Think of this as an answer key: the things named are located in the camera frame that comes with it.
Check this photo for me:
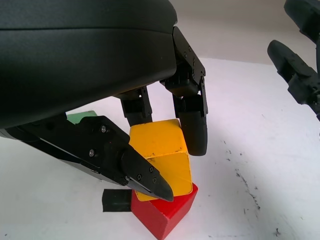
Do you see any red wooden block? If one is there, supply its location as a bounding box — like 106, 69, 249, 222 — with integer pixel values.
130, 183, 199, 240

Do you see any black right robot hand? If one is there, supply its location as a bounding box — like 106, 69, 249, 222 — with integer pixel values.
266, 0, 320, 121

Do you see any yellow wooden block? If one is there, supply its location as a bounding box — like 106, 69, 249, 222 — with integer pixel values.
128, 119, 193, 202

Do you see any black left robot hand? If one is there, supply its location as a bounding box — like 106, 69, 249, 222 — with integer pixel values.
0, 0, 209, 202

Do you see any green wooden block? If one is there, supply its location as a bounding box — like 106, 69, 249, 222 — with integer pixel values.
66, 110, 98, 126

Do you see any black tape strip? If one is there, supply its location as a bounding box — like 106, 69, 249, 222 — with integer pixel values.
101, 189, 133, 213

